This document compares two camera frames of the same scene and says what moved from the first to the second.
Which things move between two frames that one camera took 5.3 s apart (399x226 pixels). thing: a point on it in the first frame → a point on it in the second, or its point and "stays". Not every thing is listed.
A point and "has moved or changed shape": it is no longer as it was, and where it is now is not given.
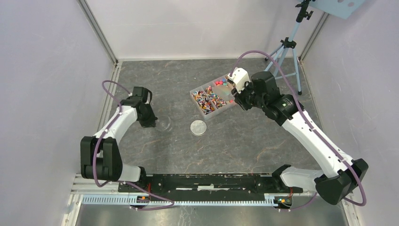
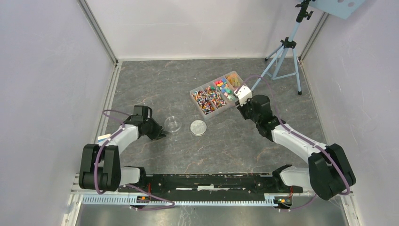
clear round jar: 164,123 has moved or changed shape
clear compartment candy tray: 213,98 stays
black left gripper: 151,122 → 158,129
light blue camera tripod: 287,44 stays
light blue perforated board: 342,9 stays
